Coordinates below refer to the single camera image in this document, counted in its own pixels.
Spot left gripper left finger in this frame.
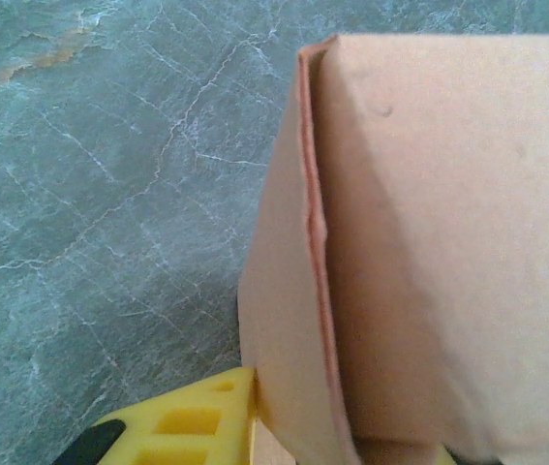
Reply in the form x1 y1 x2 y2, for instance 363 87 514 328
68 366 259 465

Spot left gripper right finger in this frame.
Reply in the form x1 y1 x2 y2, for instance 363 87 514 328
436 443 470 465

